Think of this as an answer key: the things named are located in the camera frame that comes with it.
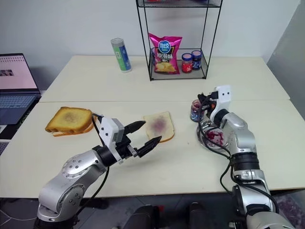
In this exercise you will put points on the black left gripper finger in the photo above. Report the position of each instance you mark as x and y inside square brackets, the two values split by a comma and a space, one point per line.
[135, 126]
[150, 145]

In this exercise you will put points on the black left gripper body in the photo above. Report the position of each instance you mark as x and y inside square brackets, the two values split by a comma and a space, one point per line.
[124, 149]

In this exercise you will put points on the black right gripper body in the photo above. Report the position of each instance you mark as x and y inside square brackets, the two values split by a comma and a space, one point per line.
[210, 101]

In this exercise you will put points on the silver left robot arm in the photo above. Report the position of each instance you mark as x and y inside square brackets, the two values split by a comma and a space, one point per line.
[71, 171]

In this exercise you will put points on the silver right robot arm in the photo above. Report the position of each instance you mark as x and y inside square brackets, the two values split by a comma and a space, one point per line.
[243, 140]

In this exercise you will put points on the open glass jam jar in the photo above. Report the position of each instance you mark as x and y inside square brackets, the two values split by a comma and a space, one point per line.
[196, 112]

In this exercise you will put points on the white bread slice with jam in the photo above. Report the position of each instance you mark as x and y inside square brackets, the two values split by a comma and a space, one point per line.
[159, 127]

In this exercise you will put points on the glass bowl with jam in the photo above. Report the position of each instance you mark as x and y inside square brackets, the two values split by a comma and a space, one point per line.
[214, 138]

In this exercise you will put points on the blue blueberry jam jar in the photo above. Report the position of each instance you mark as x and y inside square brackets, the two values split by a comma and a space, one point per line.
[196, 60]

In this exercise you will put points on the red strawberry jam jar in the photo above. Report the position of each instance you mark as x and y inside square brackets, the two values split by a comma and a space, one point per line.
[187, 63]

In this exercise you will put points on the toasted yellow bread slice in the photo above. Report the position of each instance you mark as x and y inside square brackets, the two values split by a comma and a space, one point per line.
[69, 118]
[71, 134]

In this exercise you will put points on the pink potato chips bag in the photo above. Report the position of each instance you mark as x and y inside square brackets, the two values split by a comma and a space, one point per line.
[165, 56]

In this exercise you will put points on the dark rounded shape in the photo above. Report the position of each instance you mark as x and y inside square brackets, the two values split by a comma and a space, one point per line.
[145, 217]

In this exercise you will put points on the cylindrical can green blue label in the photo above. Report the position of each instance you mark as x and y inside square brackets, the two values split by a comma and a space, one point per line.
[121, 56]

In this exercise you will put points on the grey keyboard device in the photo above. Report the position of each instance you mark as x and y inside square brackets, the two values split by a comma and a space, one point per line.
[3, 148]

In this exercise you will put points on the open grey laptop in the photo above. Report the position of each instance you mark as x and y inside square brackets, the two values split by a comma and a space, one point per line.
[16, 90]

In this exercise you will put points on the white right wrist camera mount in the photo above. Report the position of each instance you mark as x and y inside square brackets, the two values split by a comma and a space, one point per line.
[222, 97]

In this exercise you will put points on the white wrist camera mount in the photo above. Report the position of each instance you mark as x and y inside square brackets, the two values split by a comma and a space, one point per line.
[107, 128]
[222, 97]

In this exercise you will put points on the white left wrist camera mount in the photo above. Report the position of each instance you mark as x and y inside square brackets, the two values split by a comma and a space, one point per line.
[107, 128]

